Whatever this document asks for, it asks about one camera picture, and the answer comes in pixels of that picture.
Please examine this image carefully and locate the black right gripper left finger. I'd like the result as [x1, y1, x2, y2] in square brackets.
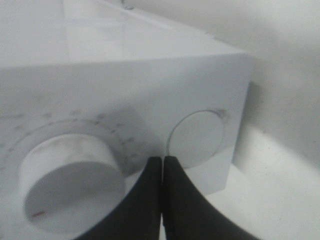
[78, 157, 162, 240]

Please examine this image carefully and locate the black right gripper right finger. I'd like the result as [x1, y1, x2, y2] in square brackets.
[162, 156, 250, 240]

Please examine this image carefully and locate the round white door button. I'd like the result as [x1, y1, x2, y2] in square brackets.
[166, 110, 226, 169]

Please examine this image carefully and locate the lower white timer knob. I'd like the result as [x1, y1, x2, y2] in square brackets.
[19, 134, 126, 234]

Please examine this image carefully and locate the white microwave oven body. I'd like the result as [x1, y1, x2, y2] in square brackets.
[0, 0, 253, 240]

